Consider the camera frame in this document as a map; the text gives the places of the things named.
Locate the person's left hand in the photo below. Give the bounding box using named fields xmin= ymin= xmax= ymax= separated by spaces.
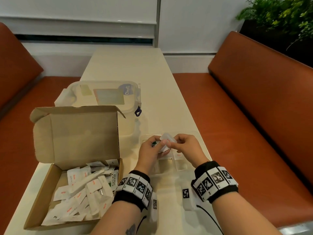
xmin=134 ymin=135 xmax=171 ymax=175

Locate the person's right hand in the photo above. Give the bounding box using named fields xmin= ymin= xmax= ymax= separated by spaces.
xmin=171 ymin=134 xmax=211 ymax=169

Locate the clear compartment tray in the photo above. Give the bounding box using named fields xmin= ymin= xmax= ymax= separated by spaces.
xmin=139 ymin=131 xmax=203 ymax=178

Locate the brown cardboard box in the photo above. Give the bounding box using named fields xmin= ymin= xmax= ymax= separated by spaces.
xmin=23 ymin=105 xmax=127 ymax=230

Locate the pile of white sachets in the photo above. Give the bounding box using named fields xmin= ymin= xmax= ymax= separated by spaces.
xmin=41 ymin=159 xmax=120 ymax=226

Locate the person's left forearm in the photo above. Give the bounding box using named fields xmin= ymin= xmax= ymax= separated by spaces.
xmin=90 ymin=202 xmax=142 ymax=235

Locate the person's right forearm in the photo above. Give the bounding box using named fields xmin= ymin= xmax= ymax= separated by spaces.
xmin=211 ymin=193 xmax=284 ymax=235

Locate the black wristband with marker tiles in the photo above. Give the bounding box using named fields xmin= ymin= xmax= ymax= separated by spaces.
xmin=112 ymin=170 xmax=153 ymax=213
xmin=191 ymin=161 xmax=239 ymax=203

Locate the orange leather bench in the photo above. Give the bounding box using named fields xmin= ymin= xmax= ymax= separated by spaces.
xmin=0 ymin=22 xmax=81 ymax=235
xmin=172 ymin=31 xmax=313 ymax=229

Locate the clear lidded plastic container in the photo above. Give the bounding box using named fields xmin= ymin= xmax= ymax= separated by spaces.
xmin=54 ymin=80 xmax=142 ymax=137

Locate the black planter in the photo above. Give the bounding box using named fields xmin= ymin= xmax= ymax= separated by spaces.
xmin=239 ymin=20 xmax=313 ymax=68

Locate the white roller blind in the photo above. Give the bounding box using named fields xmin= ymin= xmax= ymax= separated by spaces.
xmin=0 ymin=0 xmax=158 ymax=39

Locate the green leafy plant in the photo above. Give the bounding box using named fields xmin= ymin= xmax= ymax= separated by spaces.
xmin=236 ymin=0 xmax=313 ymax=44

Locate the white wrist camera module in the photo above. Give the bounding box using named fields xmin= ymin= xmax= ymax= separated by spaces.
xmin=181 ymin=183 xmax=197 ymax=211
xmin=149 ymin=192 xmax=158 ymax=222

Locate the black cable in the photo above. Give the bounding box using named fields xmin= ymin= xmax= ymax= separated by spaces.
xmin=136 ymin=215 xmax=147 ymax=235
xmin=197 ymin=205 xmax=224 ymax=235

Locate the grey window frame post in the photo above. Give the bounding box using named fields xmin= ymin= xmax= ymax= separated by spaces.
xmin=153 ymin=0 xmax=162 ymax=48

